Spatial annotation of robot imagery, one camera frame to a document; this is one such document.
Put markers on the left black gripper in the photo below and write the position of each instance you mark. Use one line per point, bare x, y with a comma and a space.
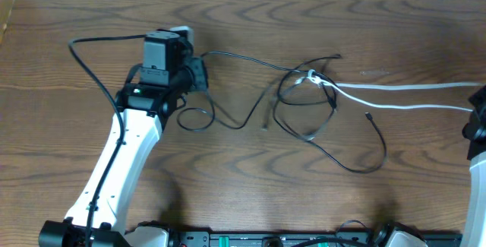
202, 80

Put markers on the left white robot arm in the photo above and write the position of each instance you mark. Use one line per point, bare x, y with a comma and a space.
141, 109

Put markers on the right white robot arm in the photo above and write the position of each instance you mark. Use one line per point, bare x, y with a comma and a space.
474, 131

